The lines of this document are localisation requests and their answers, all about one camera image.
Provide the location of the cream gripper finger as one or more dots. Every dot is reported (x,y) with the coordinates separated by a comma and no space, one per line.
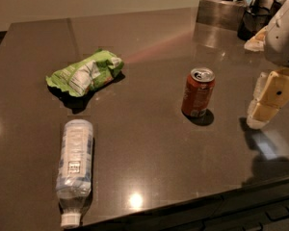
(274,97)
(260,85)

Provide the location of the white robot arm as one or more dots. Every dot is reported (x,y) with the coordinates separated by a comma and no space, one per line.
(276,44)

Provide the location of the red coke can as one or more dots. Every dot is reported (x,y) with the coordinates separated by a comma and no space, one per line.
(197,93)

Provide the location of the black mesh basket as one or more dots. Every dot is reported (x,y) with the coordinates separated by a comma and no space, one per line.
(253,20)

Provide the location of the stainless steel dispenser base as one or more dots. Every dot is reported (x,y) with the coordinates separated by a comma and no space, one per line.
(219,13)

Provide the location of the green chip bag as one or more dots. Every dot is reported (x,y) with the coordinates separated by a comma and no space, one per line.
(90,74)

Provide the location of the clear plastic water bottle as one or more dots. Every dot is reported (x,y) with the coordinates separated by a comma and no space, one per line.
(74,180)

